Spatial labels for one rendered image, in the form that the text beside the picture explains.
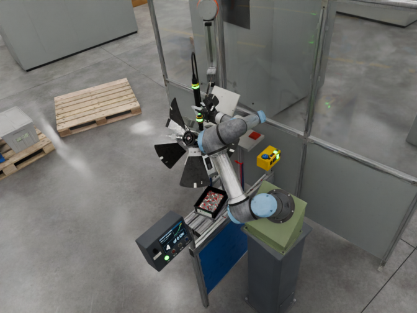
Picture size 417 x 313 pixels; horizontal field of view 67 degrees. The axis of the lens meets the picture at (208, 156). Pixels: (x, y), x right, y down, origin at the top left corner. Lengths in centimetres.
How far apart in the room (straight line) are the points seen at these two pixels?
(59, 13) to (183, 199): 497
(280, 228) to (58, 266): 229
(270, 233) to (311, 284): 120
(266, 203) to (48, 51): 637
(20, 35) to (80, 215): 440
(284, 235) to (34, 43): 638
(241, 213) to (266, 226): 24
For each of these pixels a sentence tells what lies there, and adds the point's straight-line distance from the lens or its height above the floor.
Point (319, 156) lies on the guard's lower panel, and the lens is 268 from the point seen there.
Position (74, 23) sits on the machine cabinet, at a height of 60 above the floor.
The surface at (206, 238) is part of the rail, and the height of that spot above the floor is 85.
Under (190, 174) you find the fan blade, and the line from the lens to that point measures 228.
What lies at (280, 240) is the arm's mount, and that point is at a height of 110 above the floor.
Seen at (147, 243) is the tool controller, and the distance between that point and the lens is 170.
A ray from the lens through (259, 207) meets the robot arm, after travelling 162.
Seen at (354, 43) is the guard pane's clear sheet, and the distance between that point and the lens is 216.
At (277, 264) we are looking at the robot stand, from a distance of 200.
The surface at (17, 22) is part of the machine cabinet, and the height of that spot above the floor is 91.
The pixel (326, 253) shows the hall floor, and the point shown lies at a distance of 314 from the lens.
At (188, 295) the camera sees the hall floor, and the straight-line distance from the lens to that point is 291.
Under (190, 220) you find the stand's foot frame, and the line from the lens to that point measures 320.
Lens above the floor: 262
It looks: 42 degrees down
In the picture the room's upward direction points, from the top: 7 degrees counter-clockwise
